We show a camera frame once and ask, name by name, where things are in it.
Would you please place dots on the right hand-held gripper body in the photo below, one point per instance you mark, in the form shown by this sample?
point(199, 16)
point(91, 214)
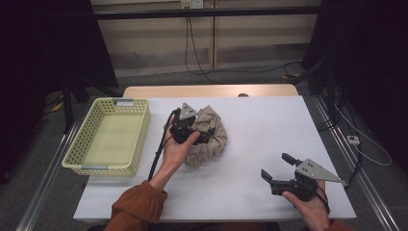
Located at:
point(308, 173)

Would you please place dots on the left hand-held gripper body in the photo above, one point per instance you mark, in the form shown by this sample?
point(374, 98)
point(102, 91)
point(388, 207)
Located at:
point(183, 128)

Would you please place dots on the beige cloth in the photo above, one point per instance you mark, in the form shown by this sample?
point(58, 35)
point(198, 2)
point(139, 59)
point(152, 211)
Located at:
point(208, 150)

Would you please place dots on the pale yellow perforated plastic basket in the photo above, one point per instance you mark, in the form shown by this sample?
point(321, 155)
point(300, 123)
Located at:
point(112, 138)

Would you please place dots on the person's left hand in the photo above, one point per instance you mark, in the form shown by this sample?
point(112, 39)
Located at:
point(174, 154)

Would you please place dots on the person's right hand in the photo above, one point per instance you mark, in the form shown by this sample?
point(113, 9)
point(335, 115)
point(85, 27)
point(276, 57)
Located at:
point(314, 215)

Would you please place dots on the light wooden table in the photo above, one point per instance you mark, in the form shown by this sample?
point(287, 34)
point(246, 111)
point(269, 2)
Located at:
point(198, 90)

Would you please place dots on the white board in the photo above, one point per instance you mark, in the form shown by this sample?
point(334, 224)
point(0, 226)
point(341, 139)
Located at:
point(256, 134)

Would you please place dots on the white power strip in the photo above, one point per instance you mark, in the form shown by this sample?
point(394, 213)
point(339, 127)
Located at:
point(353, 140)

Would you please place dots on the black metal stand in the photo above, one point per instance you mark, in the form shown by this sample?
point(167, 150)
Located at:
point(327, 86)
point(68, 106)

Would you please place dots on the black horizontal bar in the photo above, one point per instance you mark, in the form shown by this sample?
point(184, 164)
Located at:
point(224, 12)

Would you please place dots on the dark curtain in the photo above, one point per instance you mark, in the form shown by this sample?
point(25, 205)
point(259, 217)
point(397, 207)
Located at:
point(38, 64)
point(369, 64)

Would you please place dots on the metal floor rail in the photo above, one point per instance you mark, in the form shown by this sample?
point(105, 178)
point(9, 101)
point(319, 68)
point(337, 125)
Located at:
point(359, 166)
point(48, 176)

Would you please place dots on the white wall socket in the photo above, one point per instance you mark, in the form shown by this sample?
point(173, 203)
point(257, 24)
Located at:
point(191, 4)

